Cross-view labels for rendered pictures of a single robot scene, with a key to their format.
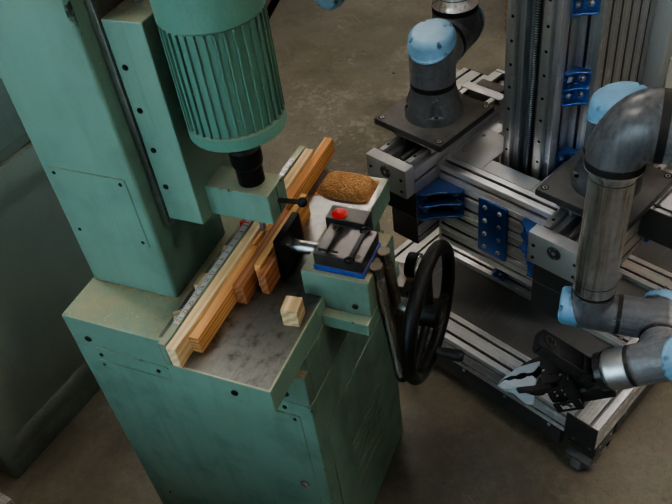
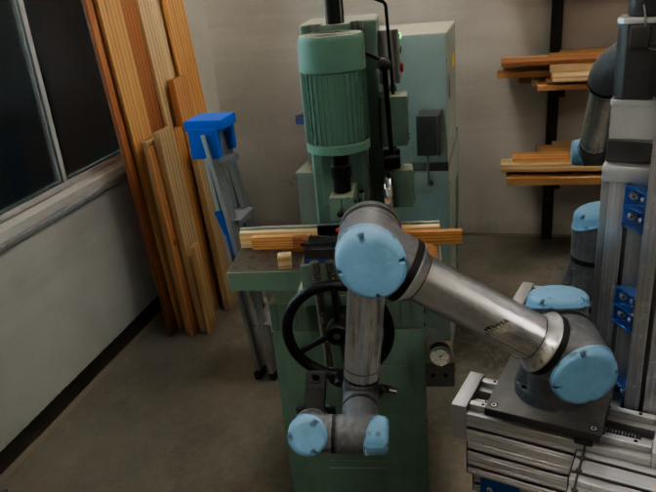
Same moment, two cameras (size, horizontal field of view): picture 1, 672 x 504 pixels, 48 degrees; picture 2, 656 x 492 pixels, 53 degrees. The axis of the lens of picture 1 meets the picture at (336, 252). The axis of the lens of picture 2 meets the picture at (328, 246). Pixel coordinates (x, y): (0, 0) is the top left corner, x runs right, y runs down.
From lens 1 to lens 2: 163 cm
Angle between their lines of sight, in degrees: 60
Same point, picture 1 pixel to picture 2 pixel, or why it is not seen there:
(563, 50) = (612, 257)
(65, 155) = not seen: hidden behind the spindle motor
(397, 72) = not seen: outside the picture
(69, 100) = not seen: hidden behind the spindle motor
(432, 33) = (594, 209)
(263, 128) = (320, 145)
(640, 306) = (354, 405)
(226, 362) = (246, 257)
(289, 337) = (269, 268)
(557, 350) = (310, 386)
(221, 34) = (307, 75)
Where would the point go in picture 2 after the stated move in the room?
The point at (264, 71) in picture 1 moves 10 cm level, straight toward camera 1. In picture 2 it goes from (328, 110) to (293, 117)
